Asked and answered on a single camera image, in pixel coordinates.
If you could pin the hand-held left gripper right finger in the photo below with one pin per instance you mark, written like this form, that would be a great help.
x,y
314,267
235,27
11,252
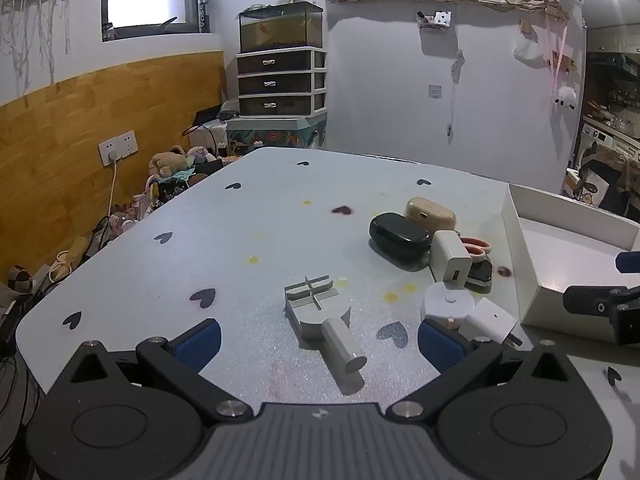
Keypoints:
x,y
440,350

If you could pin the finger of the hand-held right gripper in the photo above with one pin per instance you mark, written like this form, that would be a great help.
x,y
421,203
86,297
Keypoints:
x,y
629,262
590,301

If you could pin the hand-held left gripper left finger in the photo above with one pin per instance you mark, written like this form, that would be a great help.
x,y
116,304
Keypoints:
x,y
197,345

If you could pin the round white charging puck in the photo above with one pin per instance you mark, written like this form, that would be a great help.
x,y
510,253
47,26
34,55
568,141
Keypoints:
x,y
447,300

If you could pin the white cardboard box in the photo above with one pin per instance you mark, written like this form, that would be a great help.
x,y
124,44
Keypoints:
x,y
565,255

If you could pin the small white power adapter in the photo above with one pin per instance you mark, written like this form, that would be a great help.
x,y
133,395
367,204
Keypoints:
x,y
487,317

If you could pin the silver smartwatch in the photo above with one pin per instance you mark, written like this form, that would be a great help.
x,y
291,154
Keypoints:
x,y
480,272

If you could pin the large white USB charger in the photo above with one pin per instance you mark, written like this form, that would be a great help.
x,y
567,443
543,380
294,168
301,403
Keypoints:
x,y
450,255

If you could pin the pink scissors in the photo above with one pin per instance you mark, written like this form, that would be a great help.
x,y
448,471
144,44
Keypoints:
x,y
477,246

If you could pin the grey watch link remover tool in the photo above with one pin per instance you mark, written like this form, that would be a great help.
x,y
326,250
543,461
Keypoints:
x,y
310,305

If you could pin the black earbuds case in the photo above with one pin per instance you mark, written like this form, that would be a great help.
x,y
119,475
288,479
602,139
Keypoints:
x,y
400,235

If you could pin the beige earbuds case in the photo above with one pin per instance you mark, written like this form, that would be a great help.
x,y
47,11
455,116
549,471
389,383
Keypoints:
x,y
430,212

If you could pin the cartoon tote bag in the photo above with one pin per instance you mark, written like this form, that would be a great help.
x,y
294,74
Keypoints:
x,y
592,182

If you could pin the washing machine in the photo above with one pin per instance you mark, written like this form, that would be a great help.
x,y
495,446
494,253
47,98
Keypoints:
x,y
597,132

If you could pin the white sheep plush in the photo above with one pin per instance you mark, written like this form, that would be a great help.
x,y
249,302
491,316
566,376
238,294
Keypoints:
x,y
565,97

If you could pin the brown plush bear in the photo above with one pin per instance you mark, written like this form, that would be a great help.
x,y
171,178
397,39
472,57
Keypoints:
x,y
167,162

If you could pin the grey plush toy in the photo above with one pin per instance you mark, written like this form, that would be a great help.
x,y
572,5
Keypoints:
x,y
200,155

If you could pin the pink ribbon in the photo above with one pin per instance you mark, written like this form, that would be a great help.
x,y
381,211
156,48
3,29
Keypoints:
x,y
557,60

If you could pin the painted cabinet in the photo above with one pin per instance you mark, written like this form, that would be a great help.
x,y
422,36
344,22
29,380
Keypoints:
x,y
275,132

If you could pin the black laptop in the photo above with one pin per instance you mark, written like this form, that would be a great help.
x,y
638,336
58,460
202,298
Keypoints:
x,y
210,115

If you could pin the white hanging pouch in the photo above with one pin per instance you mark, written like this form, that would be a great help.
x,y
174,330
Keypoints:
x,y
529,50

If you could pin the white plastic drawer unit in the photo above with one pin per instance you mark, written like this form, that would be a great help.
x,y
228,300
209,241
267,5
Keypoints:
x,y
275,82

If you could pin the glass fish tank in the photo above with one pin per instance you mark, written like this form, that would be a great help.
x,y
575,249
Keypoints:
x,y
280,27

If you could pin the wooden wall hook rack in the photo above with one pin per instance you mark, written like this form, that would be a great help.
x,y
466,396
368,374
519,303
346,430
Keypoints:
x,y
564,64

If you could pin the white wall socket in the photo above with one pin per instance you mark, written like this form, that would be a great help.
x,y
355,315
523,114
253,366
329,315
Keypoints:
x,y
120,145

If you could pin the wall switch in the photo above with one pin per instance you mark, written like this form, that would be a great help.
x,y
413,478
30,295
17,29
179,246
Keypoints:
x,y
436,91

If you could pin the clear wall holder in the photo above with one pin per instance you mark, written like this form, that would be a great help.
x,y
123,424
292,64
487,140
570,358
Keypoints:
x,y
434,19

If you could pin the white macrame wall hanging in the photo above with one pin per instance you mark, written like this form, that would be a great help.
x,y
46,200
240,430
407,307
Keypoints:
x,y
45,10

